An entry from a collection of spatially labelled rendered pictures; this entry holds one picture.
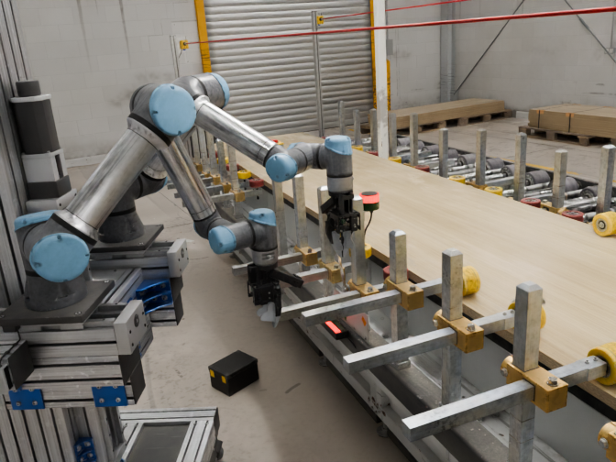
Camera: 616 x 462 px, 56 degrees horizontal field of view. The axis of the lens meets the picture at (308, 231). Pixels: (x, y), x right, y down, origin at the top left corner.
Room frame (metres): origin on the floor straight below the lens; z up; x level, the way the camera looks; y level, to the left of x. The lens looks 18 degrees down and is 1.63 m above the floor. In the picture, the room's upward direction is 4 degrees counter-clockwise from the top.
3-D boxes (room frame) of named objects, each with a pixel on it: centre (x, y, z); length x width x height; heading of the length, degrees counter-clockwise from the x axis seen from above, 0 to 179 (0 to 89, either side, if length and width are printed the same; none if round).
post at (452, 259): (1.26, -0.33, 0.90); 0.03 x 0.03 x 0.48; 21
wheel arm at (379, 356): (1.21, -0.29, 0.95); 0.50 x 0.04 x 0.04; 111
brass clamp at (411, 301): (1.48, -0.25, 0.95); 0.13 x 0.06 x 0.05; 21
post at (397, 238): (1.50, -0.24, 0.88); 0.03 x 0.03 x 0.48; 21
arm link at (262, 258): (1.58, 0.13, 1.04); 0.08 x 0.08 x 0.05
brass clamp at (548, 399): (1.01, -0.43, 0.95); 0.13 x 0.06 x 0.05; 21
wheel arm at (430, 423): (0.97, -0.38, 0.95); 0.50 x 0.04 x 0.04; 111
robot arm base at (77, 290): (1.39, 0.66, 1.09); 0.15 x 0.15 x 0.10
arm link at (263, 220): (1.58, 0.13, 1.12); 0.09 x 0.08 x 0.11; 123
